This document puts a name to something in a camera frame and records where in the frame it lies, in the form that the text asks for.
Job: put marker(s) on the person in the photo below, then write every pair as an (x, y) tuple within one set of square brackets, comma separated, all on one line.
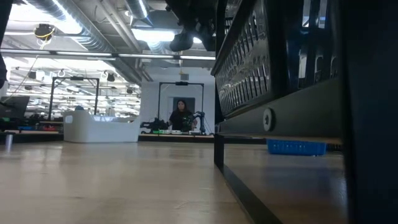
[(79, 108), (180, 119)]

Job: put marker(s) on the grey hanging box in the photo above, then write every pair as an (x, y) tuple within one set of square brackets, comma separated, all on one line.
[(184, 76)]

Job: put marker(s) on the black slotted plastic basket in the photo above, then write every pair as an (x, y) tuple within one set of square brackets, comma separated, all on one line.
[(245, 90), (255, 25)]

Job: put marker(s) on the black monitor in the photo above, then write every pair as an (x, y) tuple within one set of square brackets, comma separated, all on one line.
[(14, 107)]

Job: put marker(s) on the black background rig frame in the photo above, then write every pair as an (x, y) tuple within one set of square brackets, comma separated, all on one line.
[(51, 102), (160, 102)]

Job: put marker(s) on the black background robot arm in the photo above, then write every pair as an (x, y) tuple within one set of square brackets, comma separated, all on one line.
[(200, 119), (154, 127)]

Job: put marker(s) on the silver metal post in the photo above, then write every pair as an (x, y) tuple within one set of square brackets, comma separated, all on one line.
[(8, 141)]

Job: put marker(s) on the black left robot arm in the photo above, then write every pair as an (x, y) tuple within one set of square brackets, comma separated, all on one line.
[(3, 15)]

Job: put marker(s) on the silver ventilation duct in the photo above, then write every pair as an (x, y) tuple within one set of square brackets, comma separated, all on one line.
[(90, 37)]

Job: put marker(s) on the white plastic basket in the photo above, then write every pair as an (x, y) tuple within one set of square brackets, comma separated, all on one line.
[(99, 132)]

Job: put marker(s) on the grey door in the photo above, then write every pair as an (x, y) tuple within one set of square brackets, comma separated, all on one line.
[(191, 104)]

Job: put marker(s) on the long ceiling light rail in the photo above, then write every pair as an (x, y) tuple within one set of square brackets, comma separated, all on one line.
[(93, 53)]

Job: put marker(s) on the bright ceiling light panel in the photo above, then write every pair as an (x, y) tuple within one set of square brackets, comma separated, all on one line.
[(149, 35)]

